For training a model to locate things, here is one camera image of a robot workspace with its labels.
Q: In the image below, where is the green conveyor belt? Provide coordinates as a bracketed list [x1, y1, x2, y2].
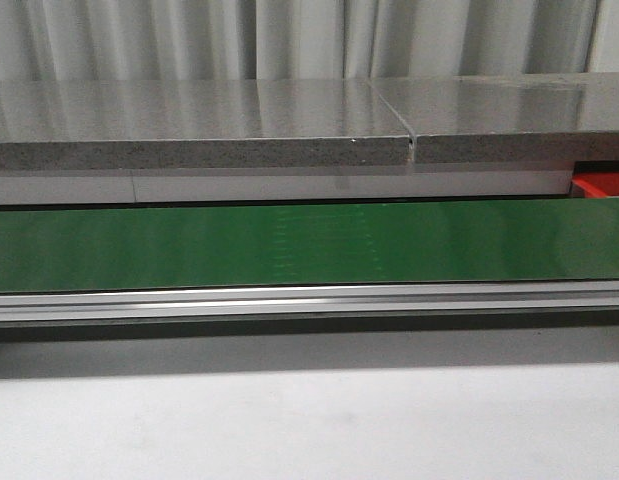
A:
[0, 198, 619, 293]

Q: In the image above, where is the grey stone slab left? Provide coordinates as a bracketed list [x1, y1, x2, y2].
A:
[0, 80, 411, 172]

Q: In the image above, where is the grey stone slab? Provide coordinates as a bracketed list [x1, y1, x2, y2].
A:
[0, 80, 411, 172]
[372, 72, 619, 164]

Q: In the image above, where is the red plastic bin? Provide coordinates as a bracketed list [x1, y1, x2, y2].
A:
[572, 172, 619, 198]

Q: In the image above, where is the grey stone slab right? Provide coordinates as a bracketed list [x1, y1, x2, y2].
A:
[372, 72, 619, 164]

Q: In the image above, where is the white panel under slabs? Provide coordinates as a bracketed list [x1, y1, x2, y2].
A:
[0, 168, 572, 206]

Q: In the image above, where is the white pleated curtain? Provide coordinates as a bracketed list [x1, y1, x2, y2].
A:
[0, 1, 619, 81]

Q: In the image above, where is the aluminium conveyor side rail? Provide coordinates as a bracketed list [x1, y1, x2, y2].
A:
[0, 280, 619, 328]

